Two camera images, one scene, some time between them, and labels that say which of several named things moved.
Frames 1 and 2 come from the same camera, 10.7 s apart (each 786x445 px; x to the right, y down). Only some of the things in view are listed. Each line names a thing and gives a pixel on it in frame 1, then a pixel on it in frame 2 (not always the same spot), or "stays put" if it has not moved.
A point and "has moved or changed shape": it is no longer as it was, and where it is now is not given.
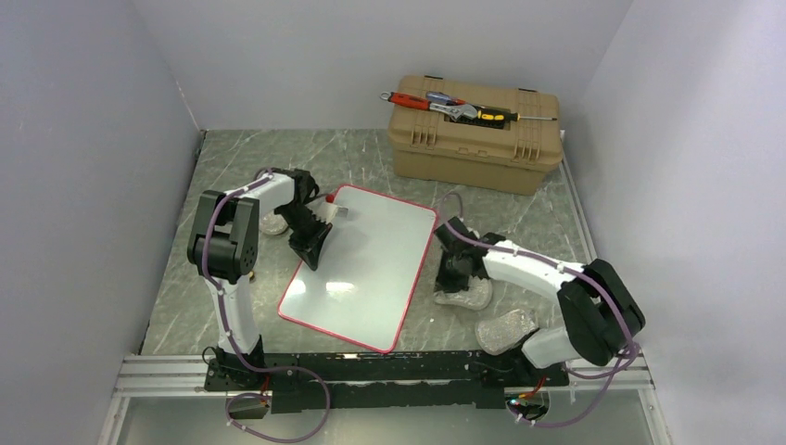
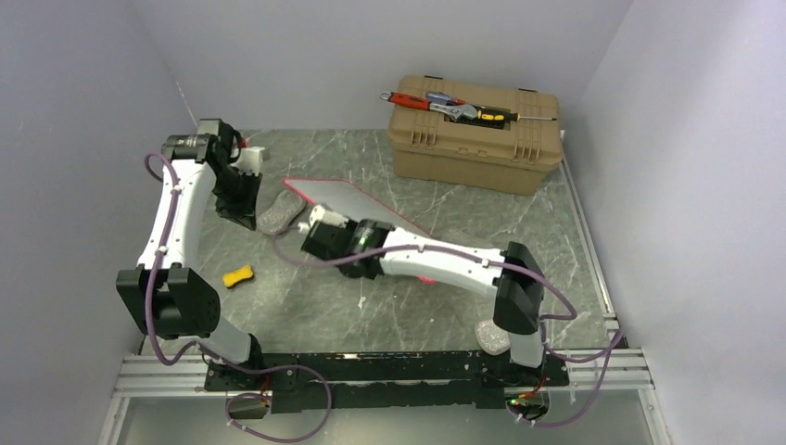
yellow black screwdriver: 501,115 stays put
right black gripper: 443,281 to 350,226
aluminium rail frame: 188,373 stays put
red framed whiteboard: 366,271 has moved or changed shape
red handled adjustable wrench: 455,111 stays put
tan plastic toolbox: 506,157 stays put
